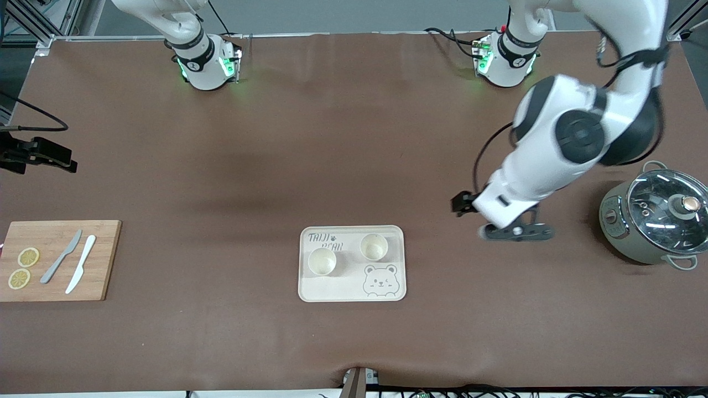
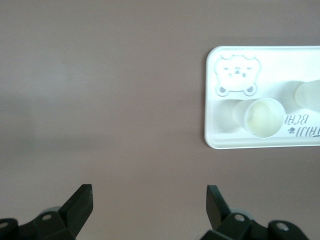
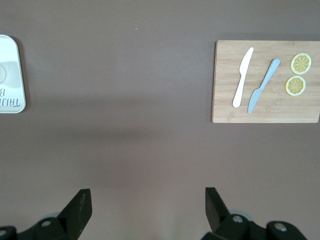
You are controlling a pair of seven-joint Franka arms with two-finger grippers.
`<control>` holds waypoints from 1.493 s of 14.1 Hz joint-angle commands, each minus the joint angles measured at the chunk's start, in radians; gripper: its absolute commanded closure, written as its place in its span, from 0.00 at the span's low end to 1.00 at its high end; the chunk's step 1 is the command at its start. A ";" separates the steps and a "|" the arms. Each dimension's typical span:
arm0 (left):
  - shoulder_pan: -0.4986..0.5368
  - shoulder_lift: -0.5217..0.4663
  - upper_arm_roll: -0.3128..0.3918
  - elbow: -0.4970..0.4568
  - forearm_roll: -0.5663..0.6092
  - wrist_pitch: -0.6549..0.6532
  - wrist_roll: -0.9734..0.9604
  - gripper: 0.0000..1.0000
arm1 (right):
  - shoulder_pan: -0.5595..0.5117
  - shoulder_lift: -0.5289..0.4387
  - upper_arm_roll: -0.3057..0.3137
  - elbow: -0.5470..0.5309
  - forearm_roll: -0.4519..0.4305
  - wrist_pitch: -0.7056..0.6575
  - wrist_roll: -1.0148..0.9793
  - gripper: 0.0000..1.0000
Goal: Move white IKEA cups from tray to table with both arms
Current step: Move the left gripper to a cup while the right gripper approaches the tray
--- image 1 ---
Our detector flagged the glass pot lid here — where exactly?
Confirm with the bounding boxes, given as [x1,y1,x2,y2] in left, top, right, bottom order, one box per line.
[628,169,708,248]

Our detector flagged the grey-green electric pot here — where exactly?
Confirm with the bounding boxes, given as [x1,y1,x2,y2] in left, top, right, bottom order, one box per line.
[599,160,708,271]

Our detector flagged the aluminium frame post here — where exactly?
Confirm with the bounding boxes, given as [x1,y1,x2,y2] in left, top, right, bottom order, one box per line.
[0,0,84,49]
[665,0,708,43]

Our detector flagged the cream bear print tray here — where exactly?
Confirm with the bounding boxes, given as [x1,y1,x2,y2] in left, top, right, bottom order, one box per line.
[298,225,407,303]

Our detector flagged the white IKEA cup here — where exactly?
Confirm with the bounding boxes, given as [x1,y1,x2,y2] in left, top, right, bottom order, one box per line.
[360,233,388,261]
[308,247,338,276]

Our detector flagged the white plastic knife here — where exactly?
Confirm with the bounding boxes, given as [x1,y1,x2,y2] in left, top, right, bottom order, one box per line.
[65,235,97,295]

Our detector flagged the black base cable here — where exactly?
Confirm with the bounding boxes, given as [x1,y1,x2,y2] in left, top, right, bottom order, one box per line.
[207,0,237,39]
[424,27,483,59]

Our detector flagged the black left base cable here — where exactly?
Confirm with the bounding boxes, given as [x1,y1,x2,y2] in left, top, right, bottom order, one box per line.
[424,27,483,59]

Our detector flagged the grey plastic knife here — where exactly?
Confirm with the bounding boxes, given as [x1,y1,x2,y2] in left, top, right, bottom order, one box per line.
[40,229,83,285]

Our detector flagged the wooden cutting board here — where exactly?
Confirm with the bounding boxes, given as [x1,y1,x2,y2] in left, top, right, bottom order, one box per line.
[0,220,122,302]

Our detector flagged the black right base cable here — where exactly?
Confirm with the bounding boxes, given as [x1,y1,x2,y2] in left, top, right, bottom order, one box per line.
[207,0,237,39]

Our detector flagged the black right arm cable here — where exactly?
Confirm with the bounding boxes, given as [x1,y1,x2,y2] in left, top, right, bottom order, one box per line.
[0,91,69,133]

